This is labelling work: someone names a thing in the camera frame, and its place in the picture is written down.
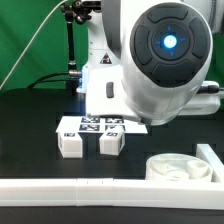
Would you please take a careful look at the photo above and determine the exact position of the white round stool seat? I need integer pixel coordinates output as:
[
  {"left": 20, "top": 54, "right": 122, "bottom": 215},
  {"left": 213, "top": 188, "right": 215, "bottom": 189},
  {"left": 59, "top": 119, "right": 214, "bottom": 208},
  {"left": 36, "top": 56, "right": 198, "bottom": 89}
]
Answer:
[{"left": 145, "top": 153, "right": 213, "bottom": 182}]

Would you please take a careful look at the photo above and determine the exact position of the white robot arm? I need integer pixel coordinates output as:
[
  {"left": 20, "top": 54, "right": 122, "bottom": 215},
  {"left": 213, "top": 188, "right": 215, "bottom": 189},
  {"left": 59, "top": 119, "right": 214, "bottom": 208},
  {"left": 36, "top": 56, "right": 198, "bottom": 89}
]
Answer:
[{"left": 79, "top": 0, "right": 224, "bottom": 126}]

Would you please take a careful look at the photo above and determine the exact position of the white marker sheet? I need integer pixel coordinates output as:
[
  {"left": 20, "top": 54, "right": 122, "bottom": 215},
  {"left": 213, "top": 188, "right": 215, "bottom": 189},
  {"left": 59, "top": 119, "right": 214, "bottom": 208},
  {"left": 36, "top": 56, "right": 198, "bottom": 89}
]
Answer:
[{"left": 56, "top": 116, "right": 147, "bottom": 134}]

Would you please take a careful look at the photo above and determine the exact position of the black cable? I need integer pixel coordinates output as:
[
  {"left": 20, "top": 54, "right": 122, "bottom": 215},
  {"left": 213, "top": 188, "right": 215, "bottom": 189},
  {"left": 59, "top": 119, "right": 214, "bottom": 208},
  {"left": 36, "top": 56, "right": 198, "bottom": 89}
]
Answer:
[{"left": 27, "top": 72, "right": 83, "bottom": 90}]

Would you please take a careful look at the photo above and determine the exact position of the white L-shaped obstacle frame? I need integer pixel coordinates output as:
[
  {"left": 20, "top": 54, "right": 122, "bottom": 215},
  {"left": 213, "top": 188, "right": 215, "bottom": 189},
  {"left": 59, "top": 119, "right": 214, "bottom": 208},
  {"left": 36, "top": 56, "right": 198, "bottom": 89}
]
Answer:
[{"left": 0, "top": 144, "right": 224, "bottom": 210}]

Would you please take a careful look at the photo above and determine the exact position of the white cable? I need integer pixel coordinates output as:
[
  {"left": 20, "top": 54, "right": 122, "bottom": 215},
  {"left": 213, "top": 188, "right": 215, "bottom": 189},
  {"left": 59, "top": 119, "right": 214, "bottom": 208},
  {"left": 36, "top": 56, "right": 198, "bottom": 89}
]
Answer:
[{"left": 0, "top": 0, "right": 68, "bottom": 91}]

